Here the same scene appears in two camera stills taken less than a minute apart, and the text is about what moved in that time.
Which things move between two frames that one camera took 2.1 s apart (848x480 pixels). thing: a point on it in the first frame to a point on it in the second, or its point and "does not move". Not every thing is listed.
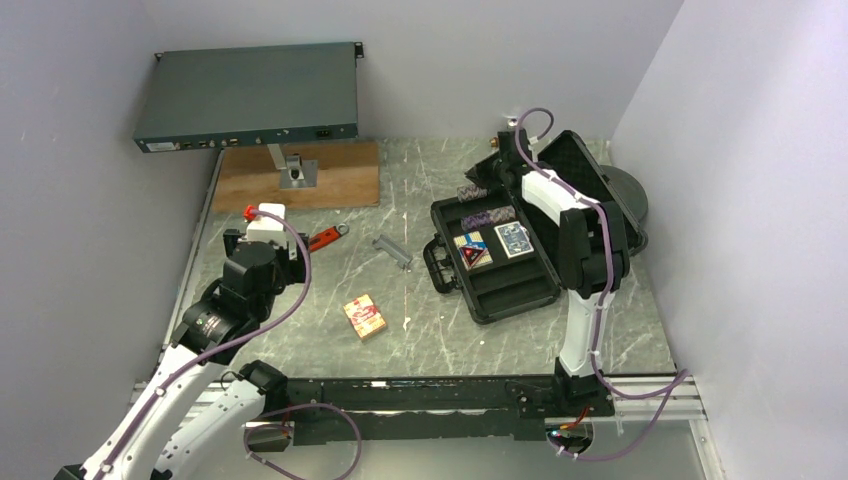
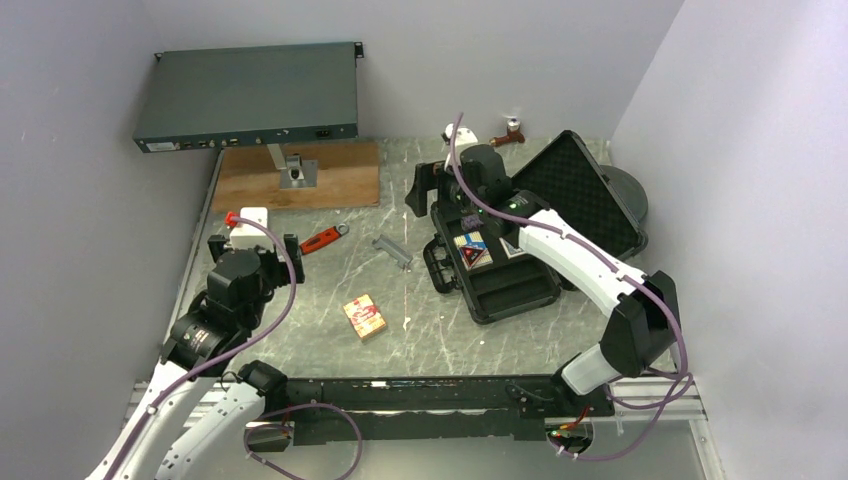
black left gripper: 294,269 does not move
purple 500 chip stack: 475,221 does not move
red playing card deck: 364,317 does not move
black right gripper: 479,174 to 429,176
